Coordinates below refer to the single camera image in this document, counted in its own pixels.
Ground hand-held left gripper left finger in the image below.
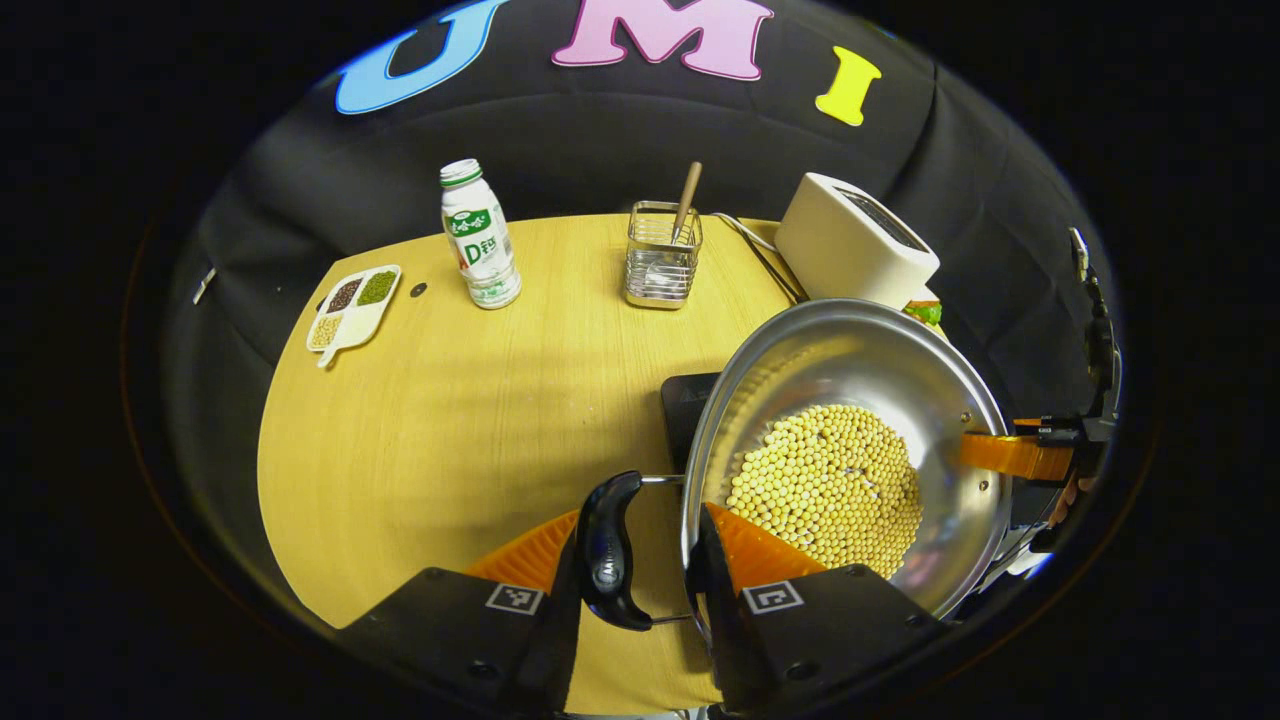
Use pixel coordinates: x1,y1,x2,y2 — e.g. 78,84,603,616
335,508,587,714

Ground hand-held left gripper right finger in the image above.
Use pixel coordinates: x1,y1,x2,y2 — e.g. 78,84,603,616
688,503,947,714

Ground stainless steel pot black handles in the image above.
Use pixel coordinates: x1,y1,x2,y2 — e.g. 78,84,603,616
575,298,1014,634

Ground black induction cooktop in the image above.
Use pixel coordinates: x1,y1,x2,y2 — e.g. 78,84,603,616
659,372,723,473

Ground white cloth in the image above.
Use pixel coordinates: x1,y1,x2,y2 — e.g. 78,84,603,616
985,545,1054,591

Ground pile of soybeans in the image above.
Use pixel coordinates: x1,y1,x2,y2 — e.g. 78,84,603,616
724,402,925,582

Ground white toaster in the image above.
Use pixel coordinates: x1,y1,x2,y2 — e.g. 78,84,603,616
774,172,942,312

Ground white divided dish of beans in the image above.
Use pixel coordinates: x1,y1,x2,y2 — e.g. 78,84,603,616
305,264,403,370

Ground white drink bottle green label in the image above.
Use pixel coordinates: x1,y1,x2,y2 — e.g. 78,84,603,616
439,158,523,311

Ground wooden stick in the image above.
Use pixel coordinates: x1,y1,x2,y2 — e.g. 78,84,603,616
671,160,704,245

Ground black backdrop cloth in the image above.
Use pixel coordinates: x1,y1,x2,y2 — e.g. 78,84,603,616
160,0,1121,561

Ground black power cable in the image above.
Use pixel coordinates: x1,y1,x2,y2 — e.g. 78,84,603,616
711,211,807,305

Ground wire mesh utensil holder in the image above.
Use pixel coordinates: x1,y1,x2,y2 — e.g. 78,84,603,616
623,200,705,311

